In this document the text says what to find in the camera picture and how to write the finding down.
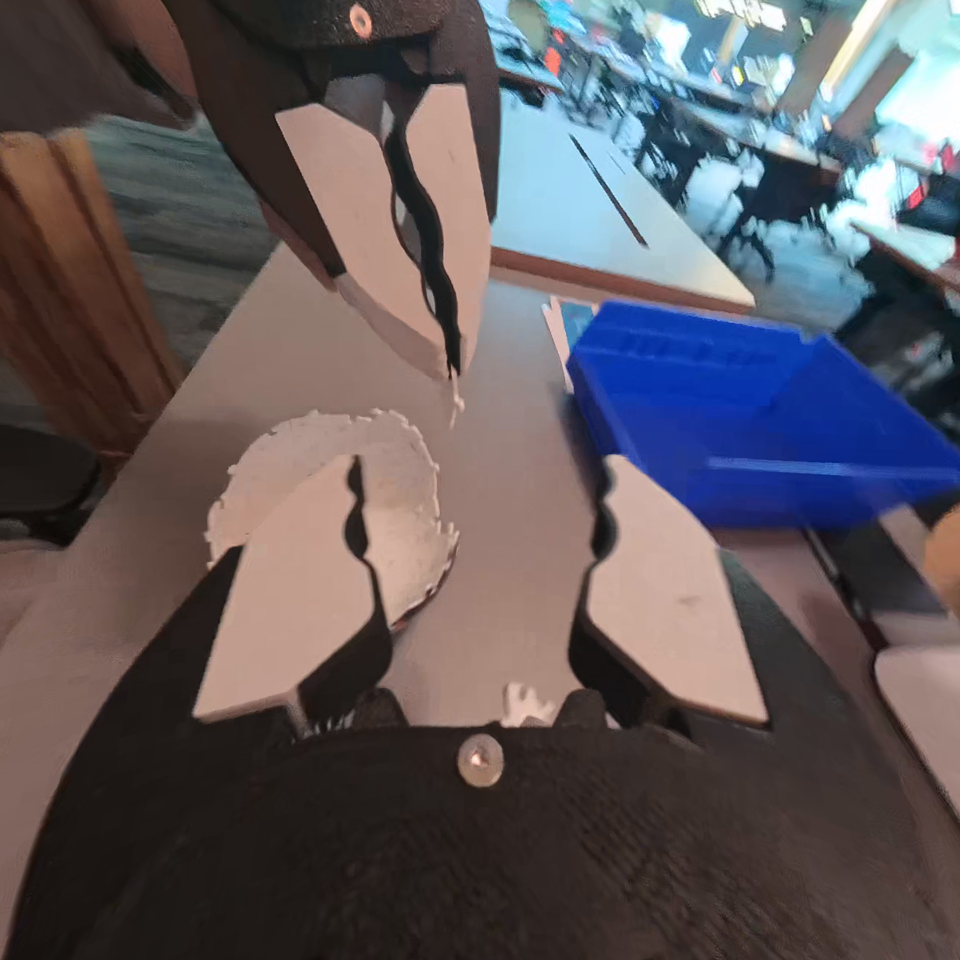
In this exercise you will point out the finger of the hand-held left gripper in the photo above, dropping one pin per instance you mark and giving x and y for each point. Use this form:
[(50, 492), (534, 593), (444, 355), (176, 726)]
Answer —
[(352, 225), (457, 187)]

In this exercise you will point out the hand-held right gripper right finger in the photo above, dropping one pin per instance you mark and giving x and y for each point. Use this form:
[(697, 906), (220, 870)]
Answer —
[(667, 615)]

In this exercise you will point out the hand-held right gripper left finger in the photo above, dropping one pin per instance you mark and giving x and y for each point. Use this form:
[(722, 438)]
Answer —
[(292, 600)]

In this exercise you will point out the white half puzzle ball shell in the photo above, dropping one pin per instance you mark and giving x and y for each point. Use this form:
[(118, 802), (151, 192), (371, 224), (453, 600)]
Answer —
[(405, 510)]

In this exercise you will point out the curved puzzle piece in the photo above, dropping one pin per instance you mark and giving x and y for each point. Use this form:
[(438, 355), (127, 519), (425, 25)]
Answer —
[(456, 397)]

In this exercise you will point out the person's left forearm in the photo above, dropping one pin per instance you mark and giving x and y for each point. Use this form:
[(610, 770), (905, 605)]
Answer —
[(60, 60)]

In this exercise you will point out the white puzzle piece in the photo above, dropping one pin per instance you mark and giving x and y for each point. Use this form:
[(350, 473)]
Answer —
[(525, 706)]

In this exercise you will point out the brown-edged grey desk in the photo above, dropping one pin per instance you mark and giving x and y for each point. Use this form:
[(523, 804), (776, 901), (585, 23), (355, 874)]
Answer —
[(570, 225)]

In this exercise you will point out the white paper sheets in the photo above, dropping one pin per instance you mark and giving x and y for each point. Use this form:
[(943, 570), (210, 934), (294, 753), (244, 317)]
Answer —
[(561, 330)]

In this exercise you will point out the blue plastic bin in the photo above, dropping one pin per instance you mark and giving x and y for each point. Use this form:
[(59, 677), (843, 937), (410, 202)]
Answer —
[(750, 420)]

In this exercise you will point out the cluttered long desk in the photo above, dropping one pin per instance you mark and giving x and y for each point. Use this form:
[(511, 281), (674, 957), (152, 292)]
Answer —
[(675, 82)]

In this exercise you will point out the black office chair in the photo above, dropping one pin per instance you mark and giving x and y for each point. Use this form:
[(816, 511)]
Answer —
[(41, 480)]

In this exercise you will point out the wooden pillar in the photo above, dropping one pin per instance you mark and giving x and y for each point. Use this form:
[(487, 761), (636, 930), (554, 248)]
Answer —
[(67, 285)]

